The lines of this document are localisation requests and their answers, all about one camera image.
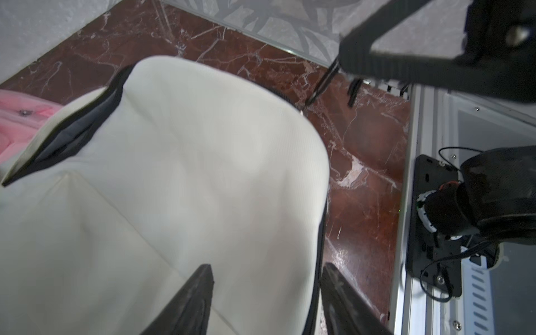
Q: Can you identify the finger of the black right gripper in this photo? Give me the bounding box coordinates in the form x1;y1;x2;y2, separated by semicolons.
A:
338;0;434;72
339;51;535;103

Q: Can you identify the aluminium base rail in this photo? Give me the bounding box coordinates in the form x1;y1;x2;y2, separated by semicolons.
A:
389;85;535;334

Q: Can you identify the beige backpack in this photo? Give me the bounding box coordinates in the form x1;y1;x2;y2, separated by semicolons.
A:
1;56;331;334

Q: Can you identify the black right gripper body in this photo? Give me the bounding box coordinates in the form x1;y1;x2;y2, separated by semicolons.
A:
462;0;535;63

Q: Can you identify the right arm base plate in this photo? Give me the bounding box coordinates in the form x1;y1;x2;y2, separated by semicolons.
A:
405;154;501;298

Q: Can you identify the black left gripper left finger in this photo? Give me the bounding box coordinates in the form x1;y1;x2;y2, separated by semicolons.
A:
142;264;214;335

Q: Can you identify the pink backpack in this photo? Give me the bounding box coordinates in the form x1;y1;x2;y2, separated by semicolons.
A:
1;89;63;163

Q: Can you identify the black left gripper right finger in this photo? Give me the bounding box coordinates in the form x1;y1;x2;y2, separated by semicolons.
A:
320;263;391;335

